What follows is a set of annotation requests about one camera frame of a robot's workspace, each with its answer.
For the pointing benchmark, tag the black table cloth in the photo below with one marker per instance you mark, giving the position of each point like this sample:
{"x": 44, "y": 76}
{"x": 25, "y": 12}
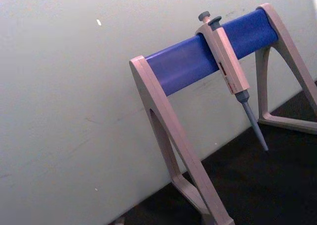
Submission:
{"x": 260, "y": 180}

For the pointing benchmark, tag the beige stand with blue bar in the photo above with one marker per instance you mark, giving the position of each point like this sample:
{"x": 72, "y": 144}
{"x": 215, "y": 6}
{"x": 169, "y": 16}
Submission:
{"x": 183, "y": 66}

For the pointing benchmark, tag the beige pipette with grey tip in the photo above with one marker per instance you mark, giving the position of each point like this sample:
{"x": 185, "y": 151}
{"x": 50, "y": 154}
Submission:
{"x": 229, "y": 59}

